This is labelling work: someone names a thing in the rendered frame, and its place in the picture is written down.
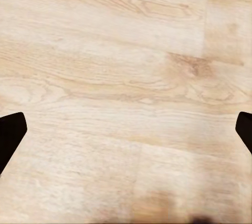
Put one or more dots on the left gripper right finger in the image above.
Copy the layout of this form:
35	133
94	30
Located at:
244	128

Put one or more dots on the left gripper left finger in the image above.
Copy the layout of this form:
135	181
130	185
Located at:
13	127

